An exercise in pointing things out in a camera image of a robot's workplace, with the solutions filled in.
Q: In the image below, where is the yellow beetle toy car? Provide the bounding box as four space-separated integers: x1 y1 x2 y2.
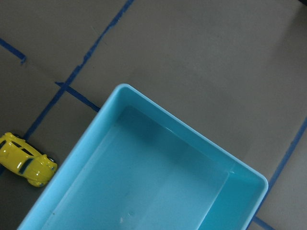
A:
0 132 58 187

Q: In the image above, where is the light blue plastic bin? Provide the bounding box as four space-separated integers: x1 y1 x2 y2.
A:
19 84 268 230

